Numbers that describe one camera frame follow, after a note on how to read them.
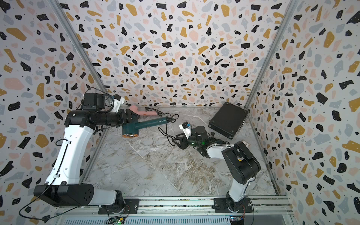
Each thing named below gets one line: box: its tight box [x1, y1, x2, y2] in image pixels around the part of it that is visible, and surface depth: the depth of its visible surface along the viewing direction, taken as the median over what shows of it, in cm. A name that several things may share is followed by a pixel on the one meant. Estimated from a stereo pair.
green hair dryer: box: [121, 116, 170, 139], surface depth 67 cm
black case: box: [208, 101, 249, 140], surface depth 112 cm
